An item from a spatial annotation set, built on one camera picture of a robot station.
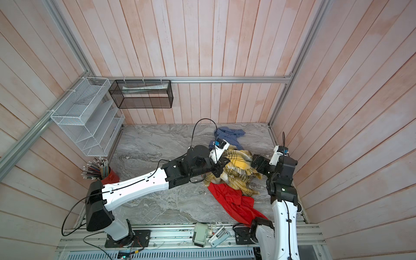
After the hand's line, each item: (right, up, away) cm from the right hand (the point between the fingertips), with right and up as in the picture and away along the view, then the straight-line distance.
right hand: (262, 157), depth 76 cm
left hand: (-17, -1, -9) cm, 20 cm away
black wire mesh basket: (-69, +39, +28) cm, 85 cm away
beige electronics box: (-29, -34, -6) cm, 45 cm away
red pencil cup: (-78, -12, +9) cm, 79 cm away
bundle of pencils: (-85, -7, +7) cm, 85 cm away
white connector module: (-20, -35, -3) cm, 41 cm away
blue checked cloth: (-10, +12, +35) cm, 38 cm away
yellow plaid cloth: (-14, -5, -11) cm, 18 cm away
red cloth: (-9, -25, +2) cm, 27 cm away
